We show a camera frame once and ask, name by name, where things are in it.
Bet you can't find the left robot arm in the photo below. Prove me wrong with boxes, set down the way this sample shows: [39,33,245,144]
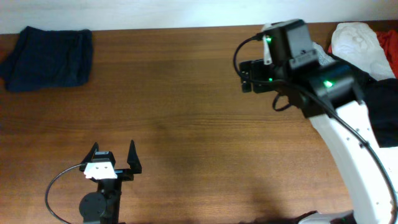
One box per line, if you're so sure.
[79,141,142,224]

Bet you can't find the navy blue shorts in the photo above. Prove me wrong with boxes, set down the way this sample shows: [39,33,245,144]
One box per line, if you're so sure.
[1,26,93,92]

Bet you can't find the red garment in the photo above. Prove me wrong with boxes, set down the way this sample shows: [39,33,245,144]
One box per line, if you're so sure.
[327,30,398,78]

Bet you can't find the white garment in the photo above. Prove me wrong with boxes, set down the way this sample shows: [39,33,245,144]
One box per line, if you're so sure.
[312,21,396,82]

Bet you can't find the black shorts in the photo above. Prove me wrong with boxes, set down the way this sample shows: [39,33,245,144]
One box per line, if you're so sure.
[329,54,397,147]

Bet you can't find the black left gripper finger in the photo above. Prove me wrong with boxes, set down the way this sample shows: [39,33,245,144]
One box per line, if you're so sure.
[79,142,116,171]
[127,140,142,174]

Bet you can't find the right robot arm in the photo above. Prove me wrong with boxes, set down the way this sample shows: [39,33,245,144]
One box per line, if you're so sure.
[233,60,397,223]

